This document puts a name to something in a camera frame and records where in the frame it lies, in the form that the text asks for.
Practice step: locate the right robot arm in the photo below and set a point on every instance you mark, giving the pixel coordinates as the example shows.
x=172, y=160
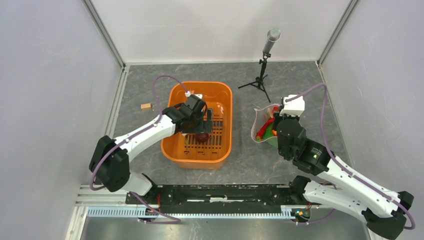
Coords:
x=384, y=211

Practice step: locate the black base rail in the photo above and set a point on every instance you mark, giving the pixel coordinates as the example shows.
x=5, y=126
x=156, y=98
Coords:
x=223, y=198

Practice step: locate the silver microphone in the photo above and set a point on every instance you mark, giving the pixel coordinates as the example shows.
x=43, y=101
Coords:
x=273, y=35

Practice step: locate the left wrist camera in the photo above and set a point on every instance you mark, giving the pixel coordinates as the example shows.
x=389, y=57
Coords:
x=198, y=96

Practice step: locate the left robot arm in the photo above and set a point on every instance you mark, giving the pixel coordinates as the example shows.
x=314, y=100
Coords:
x=110, y=162

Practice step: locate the dark purple toy plum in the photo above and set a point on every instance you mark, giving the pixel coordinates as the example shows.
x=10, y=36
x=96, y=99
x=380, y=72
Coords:
x=201, y=137

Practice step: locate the tan wooden cube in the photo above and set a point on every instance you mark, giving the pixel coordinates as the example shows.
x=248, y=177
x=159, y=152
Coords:
x=146, y=106

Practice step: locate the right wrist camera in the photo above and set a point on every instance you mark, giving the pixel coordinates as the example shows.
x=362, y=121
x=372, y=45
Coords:
x=292, y=105

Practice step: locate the clear polka dot zip bag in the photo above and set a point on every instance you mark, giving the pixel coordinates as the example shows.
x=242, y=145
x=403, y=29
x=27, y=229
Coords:
x=261, y=116

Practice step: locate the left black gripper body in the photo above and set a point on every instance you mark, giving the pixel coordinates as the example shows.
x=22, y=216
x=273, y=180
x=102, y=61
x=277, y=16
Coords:
x=198, y=125

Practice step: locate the red toy chili pepper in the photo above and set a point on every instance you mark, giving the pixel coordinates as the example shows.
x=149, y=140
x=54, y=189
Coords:
x=268, y=126

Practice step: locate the orange plastic basket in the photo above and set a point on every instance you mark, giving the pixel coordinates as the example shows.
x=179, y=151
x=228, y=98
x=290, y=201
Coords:
x=183, y=149

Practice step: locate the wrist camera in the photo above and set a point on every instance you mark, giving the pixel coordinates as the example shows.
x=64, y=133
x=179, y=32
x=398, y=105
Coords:
x=198, y=96
x=292, y=105

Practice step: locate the black tripod stand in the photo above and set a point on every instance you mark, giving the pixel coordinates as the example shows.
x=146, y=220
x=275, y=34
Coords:
x=258, y=83

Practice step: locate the green toy bok choy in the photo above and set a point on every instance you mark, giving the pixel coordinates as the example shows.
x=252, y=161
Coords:
x=269, y=138

